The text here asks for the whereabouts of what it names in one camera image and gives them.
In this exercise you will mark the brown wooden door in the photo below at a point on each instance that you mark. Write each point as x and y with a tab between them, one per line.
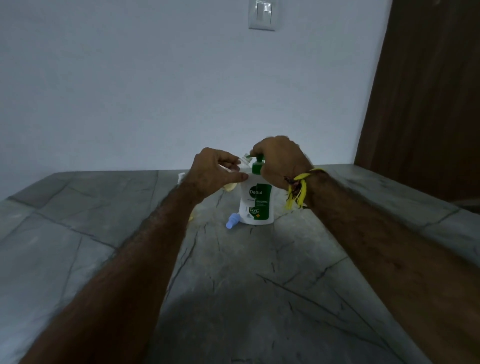
427	93

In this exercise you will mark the person's left hand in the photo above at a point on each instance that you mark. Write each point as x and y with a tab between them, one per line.
204	174

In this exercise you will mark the person's right forearm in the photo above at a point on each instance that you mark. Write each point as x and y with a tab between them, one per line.
390	262

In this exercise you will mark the person's right fingers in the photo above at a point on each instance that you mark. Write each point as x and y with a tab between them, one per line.
258	147

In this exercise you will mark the yellow thread wristband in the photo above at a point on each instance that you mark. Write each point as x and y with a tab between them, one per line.
298	187

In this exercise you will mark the blue plastic cap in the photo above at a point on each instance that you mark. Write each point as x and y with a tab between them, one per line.
231	221

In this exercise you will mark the white yellow refill pouch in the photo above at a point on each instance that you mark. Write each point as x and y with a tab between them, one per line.
246	160

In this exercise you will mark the white wall light switch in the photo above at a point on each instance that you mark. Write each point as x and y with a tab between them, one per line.
262	15

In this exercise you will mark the green pump dispenser head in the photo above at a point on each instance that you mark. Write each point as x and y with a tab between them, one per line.
257	168

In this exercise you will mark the person's right hand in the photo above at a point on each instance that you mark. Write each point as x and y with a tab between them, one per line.
283	159

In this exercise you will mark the person's left forearm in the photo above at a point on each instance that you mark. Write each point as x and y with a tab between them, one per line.
123	277

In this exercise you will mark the white green-labelled soap bottle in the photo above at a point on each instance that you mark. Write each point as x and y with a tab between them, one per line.
258	204

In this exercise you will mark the person's left thumb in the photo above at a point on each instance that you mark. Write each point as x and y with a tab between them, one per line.
235	177

